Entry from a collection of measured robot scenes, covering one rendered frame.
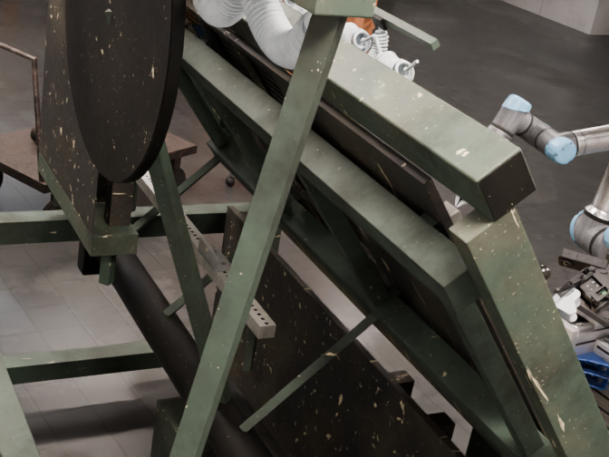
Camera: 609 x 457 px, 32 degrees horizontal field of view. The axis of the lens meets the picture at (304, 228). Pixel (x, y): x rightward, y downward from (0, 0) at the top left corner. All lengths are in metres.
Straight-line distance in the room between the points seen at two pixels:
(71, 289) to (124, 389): 0.86
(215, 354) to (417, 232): 0.54
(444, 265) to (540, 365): 0.29
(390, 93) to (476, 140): 0.28
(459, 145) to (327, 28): 0.42
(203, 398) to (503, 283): 0.58
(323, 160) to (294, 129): 0.79
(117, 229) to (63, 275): 1.92
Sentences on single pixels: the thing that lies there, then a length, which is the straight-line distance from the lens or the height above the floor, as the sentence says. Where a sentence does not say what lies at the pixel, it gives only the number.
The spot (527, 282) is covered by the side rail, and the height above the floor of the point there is 1.63.
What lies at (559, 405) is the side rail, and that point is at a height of 1.33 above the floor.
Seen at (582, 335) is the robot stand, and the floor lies 0.97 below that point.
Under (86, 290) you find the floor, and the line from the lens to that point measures 5.09.
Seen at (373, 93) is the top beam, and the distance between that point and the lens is 2.09.
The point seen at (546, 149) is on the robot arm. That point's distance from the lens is 3.07.
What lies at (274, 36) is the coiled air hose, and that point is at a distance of 1.79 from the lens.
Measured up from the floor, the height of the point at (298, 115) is 1.94.
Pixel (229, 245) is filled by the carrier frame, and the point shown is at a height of 0.69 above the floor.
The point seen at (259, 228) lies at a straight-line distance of 1.63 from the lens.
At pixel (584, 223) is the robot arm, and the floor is 1.24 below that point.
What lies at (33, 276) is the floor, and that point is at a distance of 5.19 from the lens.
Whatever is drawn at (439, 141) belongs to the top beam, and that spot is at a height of 1.85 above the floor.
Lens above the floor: 2.42
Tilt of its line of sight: 24 degrees down
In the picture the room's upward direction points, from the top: 10 degrees clockwise
